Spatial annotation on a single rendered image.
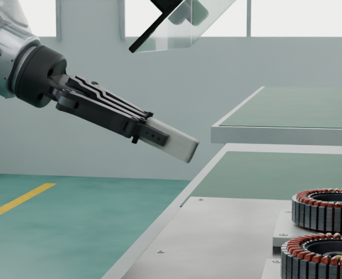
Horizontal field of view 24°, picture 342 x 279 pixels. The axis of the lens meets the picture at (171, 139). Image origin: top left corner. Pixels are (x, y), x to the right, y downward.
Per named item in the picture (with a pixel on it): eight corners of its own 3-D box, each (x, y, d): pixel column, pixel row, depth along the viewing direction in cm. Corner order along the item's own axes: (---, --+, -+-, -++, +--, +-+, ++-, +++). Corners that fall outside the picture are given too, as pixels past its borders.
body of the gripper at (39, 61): (29, 93, 108) (89, 123, 107) (3, 99, 100) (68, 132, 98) (50, 41, 106) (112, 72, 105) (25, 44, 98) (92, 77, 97)
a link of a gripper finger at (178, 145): (149, 117, 100) (147, 117, 100) (198, 141, 100) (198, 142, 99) (139, 138, 101) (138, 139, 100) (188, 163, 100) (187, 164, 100)
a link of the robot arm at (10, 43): (-40, 86, 100) (1, 107, 99) (-15, 18, 98) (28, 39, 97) (-9, 79, 109) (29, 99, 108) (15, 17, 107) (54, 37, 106)
